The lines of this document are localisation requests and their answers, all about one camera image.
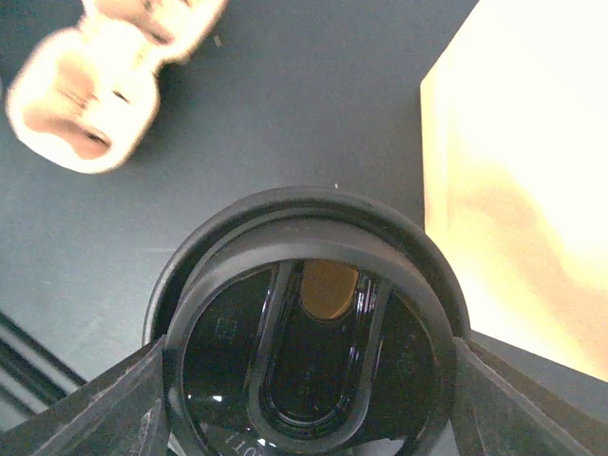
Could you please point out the small brown paper bag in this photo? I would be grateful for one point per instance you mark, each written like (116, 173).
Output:
(514, 131)

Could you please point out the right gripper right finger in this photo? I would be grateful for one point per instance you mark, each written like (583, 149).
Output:
(498, 410)

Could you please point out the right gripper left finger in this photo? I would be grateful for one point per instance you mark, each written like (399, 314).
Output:
(120, 412)

